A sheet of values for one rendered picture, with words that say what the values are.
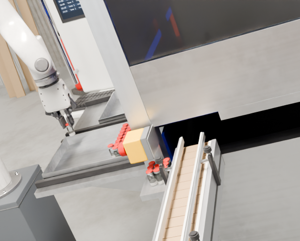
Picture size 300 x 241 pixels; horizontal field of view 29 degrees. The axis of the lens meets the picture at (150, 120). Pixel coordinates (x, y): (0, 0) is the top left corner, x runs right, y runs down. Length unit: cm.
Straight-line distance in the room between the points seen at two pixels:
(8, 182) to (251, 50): 100
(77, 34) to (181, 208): 151
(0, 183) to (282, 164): 97
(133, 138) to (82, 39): 121
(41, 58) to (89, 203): 186
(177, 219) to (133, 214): 193
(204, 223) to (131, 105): 48
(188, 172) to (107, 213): 190
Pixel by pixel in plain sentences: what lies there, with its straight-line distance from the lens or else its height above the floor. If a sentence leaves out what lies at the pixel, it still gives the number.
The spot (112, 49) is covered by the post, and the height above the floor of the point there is 127.
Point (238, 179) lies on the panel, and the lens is 174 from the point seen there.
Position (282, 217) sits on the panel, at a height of 62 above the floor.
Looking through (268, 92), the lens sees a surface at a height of 103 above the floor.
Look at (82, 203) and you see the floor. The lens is 365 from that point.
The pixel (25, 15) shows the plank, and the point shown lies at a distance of 618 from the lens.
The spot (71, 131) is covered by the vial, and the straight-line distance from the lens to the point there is 207.
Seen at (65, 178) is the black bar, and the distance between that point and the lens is 189.
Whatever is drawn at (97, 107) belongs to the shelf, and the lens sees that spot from 241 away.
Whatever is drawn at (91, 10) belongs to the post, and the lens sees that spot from 158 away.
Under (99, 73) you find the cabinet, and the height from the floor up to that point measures 89.
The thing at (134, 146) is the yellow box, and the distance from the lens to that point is 161.
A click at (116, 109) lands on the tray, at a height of 88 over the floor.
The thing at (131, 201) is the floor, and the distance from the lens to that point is 344.
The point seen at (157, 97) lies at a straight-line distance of 163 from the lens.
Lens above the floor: 167
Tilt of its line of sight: 22 degrees down
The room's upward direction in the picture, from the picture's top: 21 degrees counter-clockwise
